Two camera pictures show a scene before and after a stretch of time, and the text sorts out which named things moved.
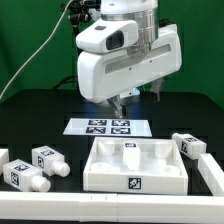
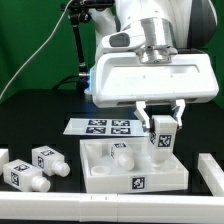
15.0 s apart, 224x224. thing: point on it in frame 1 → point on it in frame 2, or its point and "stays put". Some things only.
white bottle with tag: [189, 145] → [163, 128]
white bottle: [131, 156] → [122, 155]
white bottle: [23, 177] stays put
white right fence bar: [212, 174] stays put
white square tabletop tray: [162, 168] stays put
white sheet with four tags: [109, 127] stays put
